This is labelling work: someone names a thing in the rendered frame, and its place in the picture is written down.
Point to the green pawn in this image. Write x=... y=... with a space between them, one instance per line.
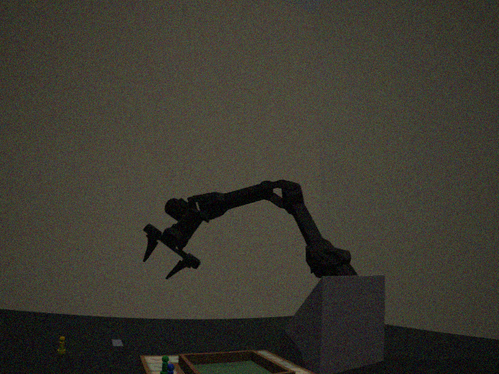
x=165 y=360

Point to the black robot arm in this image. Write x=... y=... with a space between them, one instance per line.
x=322 y=257

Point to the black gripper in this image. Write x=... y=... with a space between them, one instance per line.
x=153 y=234

